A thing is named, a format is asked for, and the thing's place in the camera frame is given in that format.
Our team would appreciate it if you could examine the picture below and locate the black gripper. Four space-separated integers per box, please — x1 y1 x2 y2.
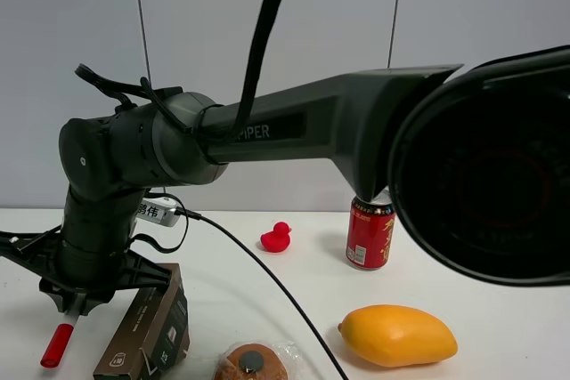
1 225 171 316

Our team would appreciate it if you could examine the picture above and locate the red whiteboard marker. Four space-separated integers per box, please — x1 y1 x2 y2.
40 314 79 368

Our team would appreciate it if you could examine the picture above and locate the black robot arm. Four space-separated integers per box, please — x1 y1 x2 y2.
1 46 569 314

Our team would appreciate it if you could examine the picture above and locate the brown cardboard box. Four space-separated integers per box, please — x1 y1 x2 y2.
93 263 191 380

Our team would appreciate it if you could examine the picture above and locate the wrapped bun in plastic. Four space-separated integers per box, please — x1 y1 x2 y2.
212 342 305 380

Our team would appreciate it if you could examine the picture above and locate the red rubber duck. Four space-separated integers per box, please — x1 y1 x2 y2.
260 222 291 254

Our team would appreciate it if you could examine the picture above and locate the red drink can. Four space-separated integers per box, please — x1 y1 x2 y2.
346 188 395 270

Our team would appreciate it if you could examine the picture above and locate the yellow mango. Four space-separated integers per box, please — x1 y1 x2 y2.
338 304 459 368

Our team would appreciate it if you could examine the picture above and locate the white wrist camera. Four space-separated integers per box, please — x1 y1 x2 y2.
136 197 179 228

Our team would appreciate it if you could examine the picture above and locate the black cable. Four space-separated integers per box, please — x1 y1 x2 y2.
73 0 351 380

